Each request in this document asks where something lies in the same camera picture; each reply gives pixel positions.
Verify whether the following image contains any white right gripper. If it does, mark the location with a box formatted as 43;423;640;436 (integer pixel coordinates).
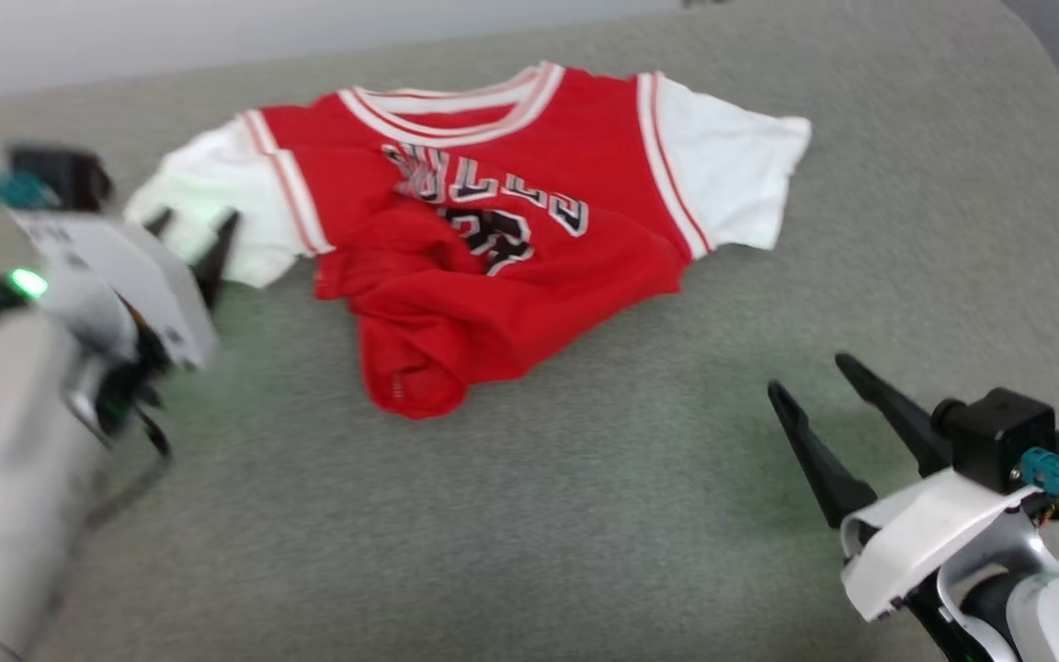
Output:
766;352;1042;622

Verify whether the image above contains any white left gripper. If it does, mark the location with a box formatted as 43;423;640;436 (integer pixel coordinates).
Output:
7;209;243;371

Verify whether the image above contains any red and white basketball jersey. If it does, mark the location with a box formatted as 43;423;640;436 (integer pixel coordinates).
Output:
123;61;813;421

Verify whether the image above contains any grey fabric sofa cushion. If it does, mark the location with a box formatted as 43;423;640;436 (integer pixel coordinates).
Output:
0;0;1059;662

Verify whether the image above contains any left camera cable teal plug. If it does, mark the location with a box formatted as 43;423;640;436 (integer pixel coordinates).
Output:
0;171;60;281

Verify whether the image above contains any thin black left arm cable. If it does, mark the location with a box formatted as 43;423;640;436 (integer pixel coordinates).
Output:
79;405;174;531

